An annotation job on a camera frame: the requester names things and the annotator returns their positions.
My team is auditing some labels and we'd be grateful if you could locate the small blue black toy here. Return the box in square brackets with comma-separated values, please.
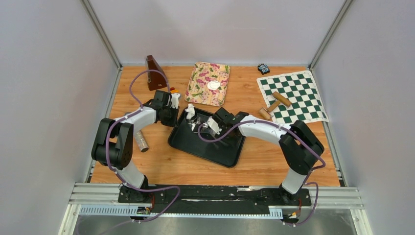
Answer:
[257, 64, 270, 75]

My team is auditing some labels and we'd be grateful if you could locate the floral rectangular tray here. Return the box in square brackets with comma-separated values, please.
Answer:
[184, 62, 231, 107]

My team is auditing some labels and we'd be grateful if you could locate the orange toy car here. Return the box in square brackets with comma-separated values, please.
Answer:
[170, 87, 179, 94]

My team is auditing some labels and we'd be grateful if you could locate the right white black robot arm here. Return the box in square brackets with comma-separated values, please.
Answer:
[207, 108, 325, 205]

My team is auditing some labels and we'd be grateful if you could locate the wooden handled metal scraper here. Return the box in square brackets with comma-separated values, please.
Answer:
[195, 122, 211, 134]

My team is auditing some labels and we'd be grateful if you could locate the brown wooden metronome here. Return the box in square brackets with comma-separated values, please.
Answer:
[145, 55, 167, 91]

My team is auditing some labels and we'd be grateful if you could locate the black baking tray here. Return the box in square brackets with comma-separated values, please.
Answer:
[168, 108, 245, 168]

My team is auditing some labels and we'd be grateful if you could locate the silver glitter tube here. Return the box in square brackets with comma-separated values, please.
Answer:
[134, 129, 149, 152]

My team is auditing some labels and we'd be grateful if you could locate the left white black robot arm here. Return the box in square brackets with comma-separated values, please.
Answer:
[91, 90, 181, 202]

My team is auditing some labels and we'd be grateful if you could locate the green white chess mat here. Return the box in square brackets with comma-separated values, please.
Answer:
[256, 70, 329, 124]

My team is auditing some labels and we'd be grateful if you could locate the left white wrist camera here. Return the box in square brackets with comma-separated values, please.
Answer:
[169, 93, 181, 109]

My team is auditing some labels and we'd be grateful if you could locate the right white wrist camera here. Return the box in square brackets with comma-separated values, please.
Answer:
[207, 117, 222, 136]

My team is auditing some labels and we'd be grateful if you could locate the aluminium frame rail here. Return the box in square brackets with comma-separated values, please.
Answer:
[59, 183, 372, 235]

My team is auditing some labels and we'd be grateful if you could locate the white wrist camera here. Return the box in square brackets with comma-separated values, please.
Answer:
[169, 93, 181, 109]
[207, 117, 222, 136]

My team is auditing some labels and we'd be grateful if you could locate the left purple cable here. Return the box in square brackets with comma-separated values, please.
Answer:
[105, 70, 181, 224]

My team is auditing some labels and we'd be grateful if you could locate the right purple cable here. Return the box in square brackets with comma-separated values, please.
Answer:
[197, 119, 326, 227]

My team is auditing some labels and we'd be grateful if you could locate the purple cable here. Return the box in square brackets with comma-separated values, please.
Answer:
[105, 70, 181, 224]
[197, 119, 326, 227]

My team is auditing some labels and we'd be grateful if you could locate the wooden pastry roller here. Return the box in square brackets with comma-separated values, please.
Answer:
[259, 92, 292, 122]

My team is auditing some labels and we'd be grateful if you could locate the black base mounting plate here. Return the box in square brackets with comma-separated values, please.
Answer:
[118, 185, 312, 215]

